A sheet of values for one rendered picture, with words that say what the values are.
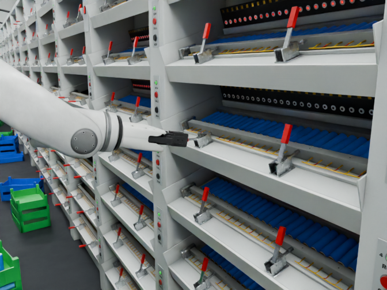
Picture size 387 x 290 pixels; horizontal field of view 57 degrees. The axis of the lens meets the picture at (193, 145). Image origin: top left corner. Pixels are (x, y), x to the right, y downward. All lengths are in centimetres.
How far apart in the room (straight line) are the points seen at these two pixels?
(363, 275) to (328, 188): 13
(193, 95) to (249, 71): 37
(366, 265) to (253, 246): 30
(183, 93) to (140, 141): 31
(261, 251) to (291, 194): 20
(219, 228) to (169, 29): 53
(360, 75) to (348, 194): 18
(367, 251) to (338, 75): 25
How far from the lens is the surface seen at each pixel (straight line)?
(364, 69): 53
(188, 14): 103
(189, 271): 110
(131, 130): 74
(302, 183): 63
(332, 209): 59
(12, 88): 65
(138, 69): 116
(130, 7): 122
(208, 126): 91
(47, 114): 62
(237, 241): 84
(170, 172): 103
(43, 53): 302
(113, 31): 168
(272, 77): 65
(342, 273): 70
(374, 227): 55
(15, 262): 144
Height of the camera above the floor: 113
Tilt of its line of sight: 12 degrees down
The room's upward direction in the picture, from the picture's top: straight up
